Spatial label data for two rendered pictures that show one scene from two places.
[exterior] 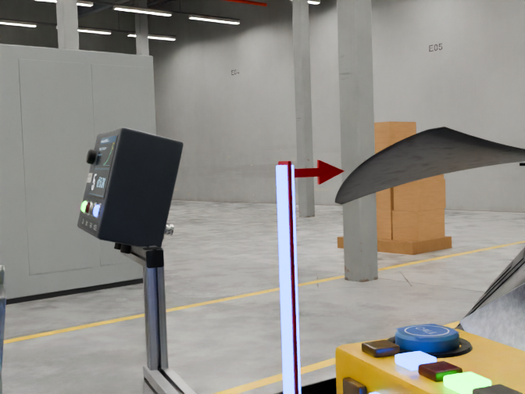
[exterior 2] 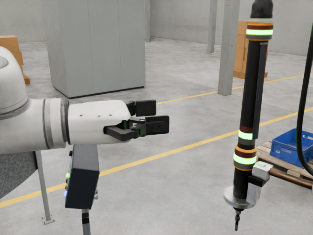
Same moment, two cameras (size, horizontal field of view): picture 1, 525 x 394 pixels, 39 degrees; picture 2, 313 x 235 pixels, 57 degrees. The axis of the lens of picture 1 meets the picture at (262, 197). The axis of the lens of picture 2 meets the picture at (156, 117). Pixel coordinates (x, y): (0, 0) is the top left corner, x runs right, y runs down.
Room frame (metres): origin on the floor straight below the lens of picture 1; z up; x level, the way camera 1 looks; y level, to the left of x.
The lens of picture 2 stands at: (0.28, -0.24, 1.83)
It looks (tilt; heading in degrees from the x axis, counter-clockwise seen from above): 20 degrees down; 8
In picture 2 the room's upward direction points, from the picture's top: straight up
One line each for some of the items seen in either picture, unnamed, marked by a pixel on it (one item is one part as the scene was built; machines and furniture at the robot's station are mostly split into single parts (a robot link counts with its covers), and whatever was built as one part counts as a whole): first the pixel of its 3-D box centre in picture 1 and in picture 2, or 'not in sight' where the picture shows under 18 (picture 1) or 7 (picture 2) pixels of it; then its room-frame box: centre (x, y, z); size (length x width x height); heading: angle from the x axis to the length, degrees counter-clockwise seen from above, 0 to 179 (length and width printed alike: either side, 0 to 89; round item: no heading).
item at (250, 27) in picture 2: not in sight; (260, 26); (0.83, -0.35, 1.81); 0.04 x 0.04 x 0.01
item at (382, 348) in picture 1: (380, 348); not in sight; (0.45, -0.07, 1.08); 0.02 x 0.02 x 0.01; 21
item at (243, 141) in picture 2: not in sight; (246, 139); (0.83, -0.35, 1.59); 0.03 x 0.03 x 0.01
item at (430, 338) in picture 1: (426, 341); not in sight; (0.46, -0.10, 1.08); 0.04 x 0.04 x 0.02
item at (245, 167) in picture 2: not in sight; (244, 162); (0.83, -0.35, 1.54); 0.04 x 0.04 x 0.01
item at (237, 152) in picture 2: not in sight; (245, 150); (0.83, -0.35, 1.57); 0.04 x 0.04 x 0.01
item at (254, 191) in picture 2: not in sight; (246, 181); (0.82, -0.35, 1.50); 0.09 x 0.07 x 0.10; 56
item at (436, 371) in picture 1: (440, 370); not in sight; (0.40, -0.09, 1.08); 0.02 x 0.02 x 0.01; 21
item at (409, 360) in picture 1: (416, 360); not in sight; (0.42, -0.09, 1.08); 0.02 x 0.02 x 0.01; 21
